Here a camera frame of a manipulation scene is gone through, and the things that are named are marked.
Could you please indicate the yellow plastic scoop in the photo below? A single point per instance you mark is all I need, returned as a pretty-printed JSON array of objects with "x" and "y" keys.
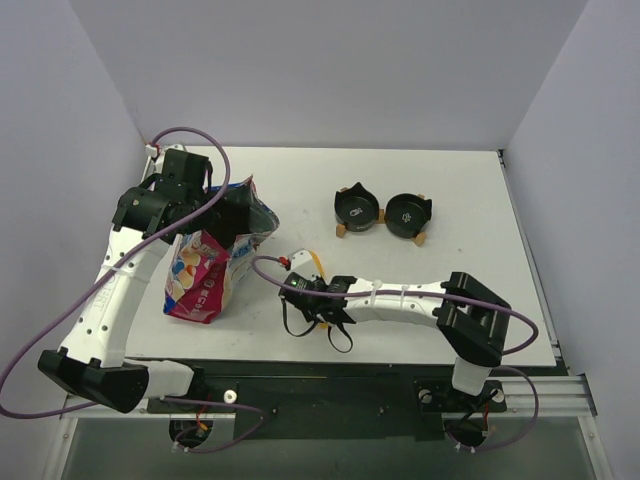
[{"x": 321, "y": 272}]

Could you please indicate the pet food bag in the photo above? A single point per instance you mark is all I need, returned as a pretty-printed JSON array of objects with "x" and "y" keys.
[{"x": 203, "y": 276}]

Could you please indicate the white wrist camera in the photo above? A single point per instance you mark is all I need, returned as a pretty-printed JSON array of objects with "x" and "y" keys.
[
  {"x": 301, "y": 263},
  {"x": 155, "y": 151}
]

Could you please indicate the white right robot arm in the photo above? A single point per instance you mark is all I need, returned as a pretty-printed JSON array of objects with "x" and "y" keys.
[{"x": 472, "y": 319}]

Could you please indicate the black paw cat bowl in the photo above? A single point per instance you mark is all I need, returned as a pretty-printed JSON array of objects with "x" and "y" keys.
[{"x": 406, "y": 215}]

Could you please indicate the black fish cat bowl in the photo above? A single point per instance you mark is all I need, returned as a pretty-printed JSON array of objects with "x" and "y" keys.
[{"x": 356, "y": 209}]

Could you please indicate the wooden bowl stand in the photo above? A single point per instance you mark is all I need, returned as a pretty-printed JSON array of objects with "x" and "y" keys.
[{"x": 418, "y": 240}]

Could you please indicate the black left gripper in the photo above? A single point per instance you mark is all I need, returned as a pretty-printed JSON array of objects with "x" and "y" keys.
[{"x": 220, "y": 215}]

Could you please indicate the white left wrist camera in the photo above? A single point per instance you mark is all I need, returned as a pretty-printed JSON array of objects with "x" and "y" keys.
[{"x": 155, "y": 151}]

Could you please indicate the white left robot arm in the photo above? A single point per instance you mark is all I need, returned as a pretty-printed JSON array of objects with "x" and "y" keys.
[{"x": 91, "y": 361}]

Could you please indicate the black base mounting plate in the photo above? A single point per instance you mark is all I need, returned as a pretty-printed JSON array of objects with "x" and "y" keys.
[{"x": 341, "y": 401}]

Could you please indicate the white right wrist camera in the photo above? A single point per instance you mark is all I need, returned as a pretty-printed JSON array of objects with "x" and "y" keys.
[{"x": 301, "y": 263}]

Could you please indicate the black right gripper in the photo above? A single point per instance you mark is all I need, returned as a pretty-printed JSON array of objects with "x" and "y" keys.
[{"x": 310, "y": 304}]

